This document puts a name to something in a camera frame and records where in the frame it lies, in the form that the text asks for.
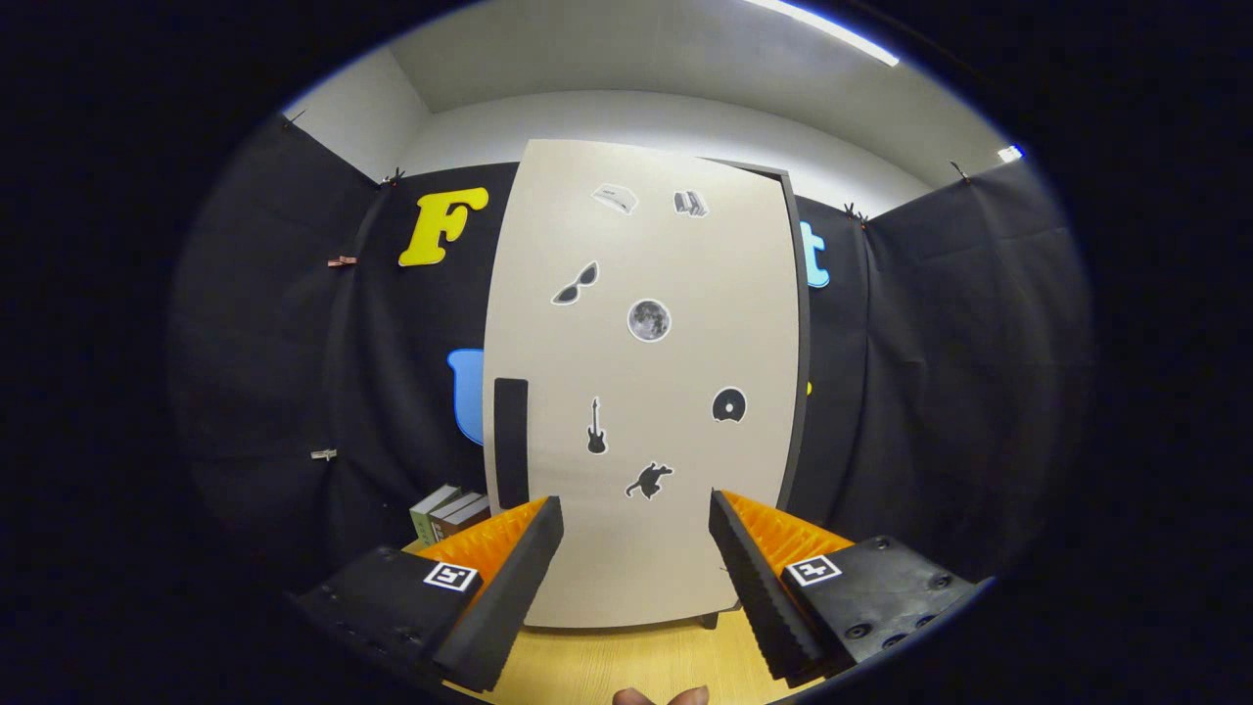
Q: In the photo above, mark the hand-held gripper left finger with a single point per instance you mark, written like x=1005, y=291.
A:
x=509, y=597

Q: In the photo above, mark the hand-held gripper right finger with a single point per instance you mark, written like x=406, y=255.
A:
x=764, y=597

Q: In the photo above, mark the beige cabinet door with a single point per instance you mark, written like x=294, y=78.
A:
x=568, y=352

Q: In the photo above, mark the green book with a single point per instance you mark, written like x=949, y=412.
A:
x=428, y=514

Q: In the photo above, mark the dark grey cabinet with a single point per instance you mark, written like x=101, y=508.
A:
x=801, y=431

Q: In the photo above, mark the black backdrop cloth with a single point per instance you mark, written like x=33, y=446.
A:
x=959, y=392

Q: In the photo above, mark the small ceiling light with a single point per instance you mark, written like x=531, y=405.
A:
x=1010, y=154

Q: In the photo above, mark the long ceiling light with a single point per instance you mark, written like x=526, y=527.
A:
x=832, y=31

